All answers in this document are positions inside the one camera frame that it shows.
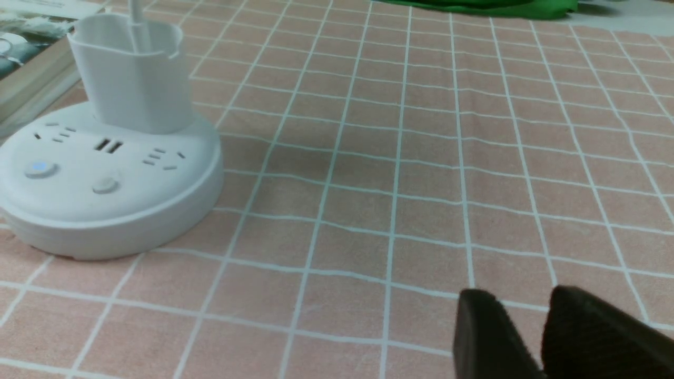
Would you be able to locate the pink checkered tablecloth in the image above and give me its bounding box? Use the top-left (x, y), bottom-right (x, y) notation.
top-left (2, 1), bottom-right (672, 378)

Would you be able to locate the white desk lamp base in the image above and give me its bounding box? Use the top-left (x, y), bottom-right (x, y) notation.
top-left (2, 1), bottom-right (224, 261)

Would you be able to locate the white paperback book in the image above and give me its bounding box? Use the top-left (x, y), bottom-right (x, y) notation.
top-left (1, 1), bottom-right (104, 138)

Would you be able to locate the green cloth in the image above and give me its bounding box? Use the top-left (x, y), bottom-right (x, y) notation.
top-left (386, 1), bottom-right (579, 20)

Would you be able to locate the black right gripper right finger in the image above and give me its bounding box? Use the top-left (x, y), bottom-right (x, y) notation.
top-left (541, 286), bottom-right (673, 378)

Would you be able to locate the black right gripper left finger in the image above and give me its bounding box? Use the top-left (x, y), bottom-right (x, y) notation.
top-left (452, 288), bottom-right (546, 378)

